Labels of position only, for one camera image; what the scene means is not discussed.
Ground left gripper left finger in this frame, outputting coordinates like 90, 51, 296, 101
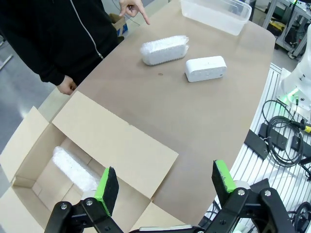
45, 166, 122, 233

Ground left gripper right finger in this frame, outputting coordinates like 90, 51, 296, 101
198, 159, 296, 233

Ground long bubble-wrapped white clock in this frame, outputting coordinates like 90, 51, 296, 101
52, 145, 102, 195

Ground white rectangular speaker block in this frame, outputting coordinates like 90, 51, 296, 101
185, 55, 227, 83

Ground bubble-wrapped clock with end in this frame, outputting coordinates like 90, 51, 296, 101
139, 34, 190, 66

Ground person right forearm black sleeve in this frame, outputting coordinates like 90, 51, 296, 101
14, 46, 67, 86

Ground person right hand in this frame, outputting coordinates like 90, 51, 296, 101
57, 75, 78, 96

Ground person left hand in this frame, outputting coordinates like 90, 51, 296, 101
118, 0, 152, 26

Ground black flat bar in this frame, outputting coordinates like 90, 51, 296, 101
249, 178, 272, 195

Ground black angled corner plate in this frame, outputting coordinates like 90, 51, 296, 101
242, 129, 269, 160

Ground open brown cardboard box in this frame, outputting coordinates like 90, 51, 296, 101
0, 90, 179, 233

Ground black rectangular plate with hole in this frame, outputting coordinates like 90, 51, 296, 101
257, 123, 288, 151

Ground small black rectangular plate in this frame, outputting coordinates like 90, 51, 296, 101
291, 135, 302, 150

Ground clear plastic bin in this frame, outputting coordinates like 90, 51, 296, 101
179, 0, 253, 36

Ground small cardboard box blue print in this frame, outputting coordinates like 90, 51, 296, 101
109, 13, 128, 37

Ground metal equipment rack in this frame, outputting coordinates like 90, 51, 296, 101
266, 0, 311, 59

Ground person torso black zip jacket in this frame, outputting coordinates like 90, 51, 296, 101
0, 0, 122, 86

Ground slotted aluminium base plate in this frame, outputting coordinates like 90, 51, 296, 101
199, 62, 311, 233

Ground coiled black cable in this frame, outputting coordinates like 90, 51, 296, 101
263, 99, 307, 168

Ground black yellow enabling handle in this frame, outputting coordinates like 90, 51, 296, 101
294, 118, 311, 133

